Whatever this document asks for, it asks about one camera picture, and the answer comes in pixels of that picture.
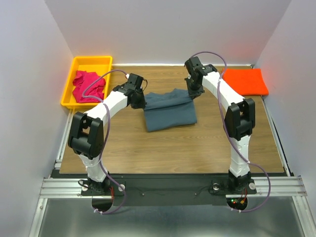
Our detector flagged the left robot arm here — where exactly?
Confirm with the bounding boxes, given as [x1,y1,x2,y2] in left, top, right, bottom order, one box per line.
[68,74,147,195]

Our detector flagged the grey-blue t-shirt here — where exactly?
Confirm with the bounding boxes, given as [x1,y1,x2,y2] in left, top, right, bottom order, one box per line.
[144,88,197,132]

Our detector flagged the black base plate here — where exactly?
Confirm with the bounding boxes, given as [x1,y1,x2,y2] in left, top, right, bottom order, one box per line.
[78,173,257,209]

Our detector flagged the folded orange t-shirt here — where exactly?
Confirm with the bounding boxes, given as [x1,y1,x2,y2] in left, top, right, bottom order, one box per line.
[223,69,269,96]

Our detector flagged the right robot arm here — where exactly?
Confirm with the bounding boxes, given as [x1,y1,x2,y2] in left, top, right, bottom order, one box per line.
[185,56,255,192]

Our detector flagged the magenta t-shirt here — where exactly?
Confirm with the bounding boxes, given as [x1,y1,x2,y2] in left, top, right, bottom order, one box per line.
[73,71,106,103]

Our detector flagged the yellow plastic bin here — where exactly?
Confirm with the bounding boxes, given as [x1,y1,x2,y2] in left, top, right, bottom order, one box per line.
[61,56,113,110]

